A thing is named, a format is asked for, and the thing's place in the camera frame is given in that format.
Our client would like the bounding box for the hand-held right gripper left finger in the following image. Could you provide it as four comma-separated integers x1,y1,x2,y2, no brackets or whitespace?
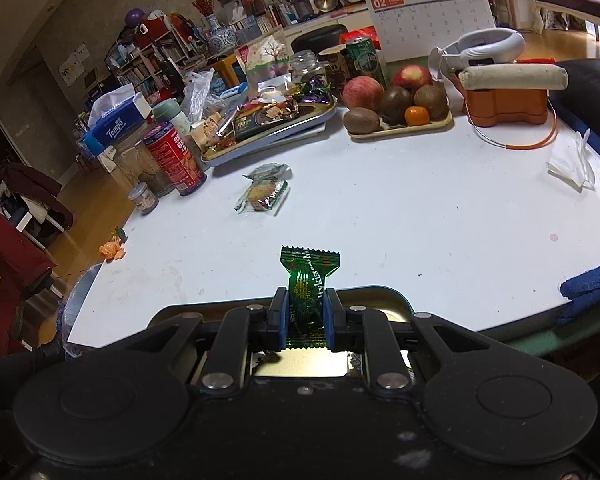
107,287,288,393

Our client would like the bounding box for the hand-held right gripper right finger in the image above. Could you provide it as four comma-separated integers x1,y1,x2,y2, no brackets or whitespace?
326,287,521,393

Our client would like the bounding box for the green candy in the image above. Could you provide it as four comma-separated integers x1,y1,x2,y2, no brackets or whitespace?
278,243,341,350

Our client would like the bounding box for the gold metal tray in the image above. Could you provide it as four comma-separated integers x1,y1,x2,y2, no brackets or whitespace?
149,285,414,379

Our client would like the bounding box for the metal tray with snacks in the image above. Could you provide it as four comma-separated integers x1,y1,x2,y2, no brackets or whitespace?
199,94,339,167

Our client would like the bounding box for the clear packet with round pastry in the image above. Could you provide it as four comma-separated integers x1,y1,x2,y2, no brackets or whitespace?
234,179,290,217

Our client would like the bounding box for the silver snack packet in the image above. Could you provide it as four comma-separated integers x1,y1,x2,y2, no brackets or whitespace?
243,162,294,184

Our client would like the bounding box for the small lidded jar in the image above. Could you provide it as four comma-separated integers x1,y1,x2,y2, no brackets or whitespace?
128,182,160,216

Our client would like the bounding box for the orange peel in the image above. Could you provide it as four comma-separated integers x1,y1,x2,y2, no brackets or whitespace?
97,229,127,264

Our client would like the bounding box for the red tin can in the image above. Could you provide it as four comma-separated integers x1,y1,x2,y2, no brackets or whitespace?
142,122,207,197

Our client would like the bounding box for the beige fruit tray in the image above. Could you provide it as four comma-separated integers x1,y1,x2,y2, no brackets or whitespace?
344,109,454,141

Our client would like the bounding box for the brown kiwi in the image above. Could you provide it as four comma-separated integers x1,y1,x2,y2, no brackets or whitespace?
343,107,382,135

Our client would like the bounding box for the bin with plastic bag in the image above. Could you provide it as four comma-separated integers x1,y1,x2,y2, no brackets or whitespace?
59,262,106,361

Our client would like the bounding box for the tall glass jar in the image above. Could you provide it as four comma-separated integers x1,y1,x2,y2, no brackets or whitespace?
110,135,174,199

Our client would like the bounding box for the small tangerine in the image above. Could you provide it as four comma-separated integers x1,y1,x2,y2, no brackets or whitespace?
404,104,430,127

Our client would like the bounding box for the dark brown round fruit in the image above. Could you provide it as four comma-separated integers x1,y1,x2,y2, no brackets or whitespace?
413,83,450,122
379,85,415,126

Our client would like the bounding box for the pink peach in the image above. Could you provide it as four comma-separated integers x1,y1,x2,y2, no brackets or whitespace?
342,75,384,111
392,64,434,92

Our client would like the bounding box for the pale green mug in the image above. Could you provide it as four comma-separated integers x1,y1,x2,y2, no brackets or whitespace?
152,98,194,136

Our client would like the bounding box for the clear plastic bag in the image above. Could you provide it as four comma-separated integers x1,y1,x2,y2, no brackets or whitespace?
182,68,216,122

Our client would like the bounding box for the dark drink can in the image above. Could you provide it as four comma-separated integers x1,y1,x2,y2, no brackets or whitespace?
318,44,354,94

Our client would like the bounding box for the clear glass jar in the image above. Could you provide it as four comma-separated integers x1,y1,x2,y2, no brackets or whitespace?
289,49,326,86

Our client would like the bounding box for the blue tissue box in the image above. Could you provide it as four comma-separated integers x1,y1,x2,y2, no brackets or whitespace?
82,84,154,157

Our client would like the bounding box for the snack bag with tree print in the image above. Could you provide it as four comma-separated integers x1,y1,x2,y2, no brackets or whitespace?
234,24,291,99

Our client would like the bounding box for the green drink can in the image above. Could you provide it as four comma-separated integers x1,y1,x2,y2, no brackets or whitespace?
345,35,389,91

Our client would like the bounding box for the blue table edge cover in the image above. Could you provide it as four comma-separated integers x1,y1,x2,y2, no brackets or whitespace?
550,97,600,327

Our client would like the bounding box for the red cloth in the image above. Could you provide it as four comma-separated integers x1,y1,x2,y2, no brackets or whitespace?
0,210,57,357

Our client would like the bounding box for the black stool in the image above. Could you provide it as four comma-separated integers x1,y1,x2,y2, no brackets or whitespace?
292,23,349,56

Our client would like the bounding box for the dark jacket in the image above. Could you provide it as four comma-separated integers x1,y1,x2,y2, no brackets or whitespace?
0,162,74,234

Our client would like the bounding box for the red box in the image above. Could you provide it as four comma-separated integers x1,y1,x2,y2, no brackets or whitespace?
339,27,381,49

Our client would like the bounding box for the crumpled white tissue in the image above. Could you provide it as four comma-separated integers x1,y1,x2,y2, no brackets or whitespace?
546,128,596,192

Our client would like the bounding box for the blue and white vase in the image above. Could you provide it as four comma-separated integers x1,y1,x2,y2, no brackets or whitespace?
204,13,237,54

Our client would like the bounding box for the bookshelf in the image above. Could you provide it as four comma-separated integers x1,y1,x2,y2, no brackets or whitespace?
104,29,191,92

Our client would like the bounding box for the beige rolled cloth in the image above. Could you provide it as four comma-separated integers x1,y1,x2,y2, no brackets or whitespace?
458,63,567,92

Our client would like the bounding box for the desk calendar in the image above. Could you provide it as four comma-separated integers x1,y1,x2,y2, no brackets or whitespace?
363,0,497,64

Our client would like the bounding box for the white neck massager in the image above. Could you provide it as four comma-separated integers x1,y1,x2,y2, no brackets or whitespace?
428,28,526,81

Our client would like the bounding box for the black leather sofa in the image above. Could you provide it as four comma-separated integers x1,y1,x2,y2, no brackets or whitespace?
555,57,600,113

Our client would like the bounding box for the wall poster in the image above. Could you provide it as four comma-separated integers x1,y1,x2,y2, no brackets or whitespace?
59,43,91,86

